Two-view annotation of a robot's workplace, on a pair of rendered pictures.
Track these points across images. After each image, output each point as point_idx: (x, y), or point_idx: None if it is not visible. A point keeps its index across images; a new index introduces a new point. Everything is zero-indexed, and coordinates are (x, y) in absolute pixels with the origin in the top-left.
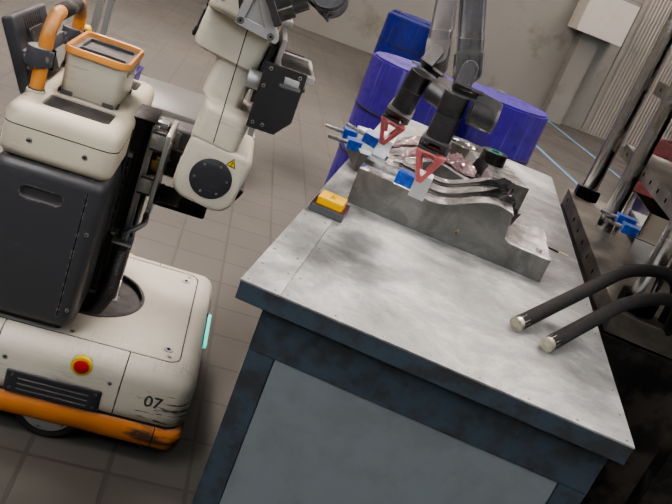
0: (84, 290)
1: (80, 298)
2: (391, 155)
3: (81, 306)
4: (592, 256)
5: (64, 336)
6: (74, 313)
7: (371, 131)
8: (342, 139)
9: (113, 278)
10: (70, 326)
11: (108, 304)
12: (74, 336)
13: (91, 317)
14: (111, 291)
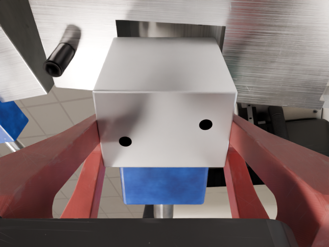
0: (311, 135)
1: (326, 134)
2: (52, 8)
3: (266, 116)
4: None
5: (326, 112)
6: (327, 125)
7: (156, 192)
8: (16, 146)
9: (287, 129)
10: (308, 114)
11: (278, 109)
12: (321, 108)
13: (285, 108)
14: (284, 119)
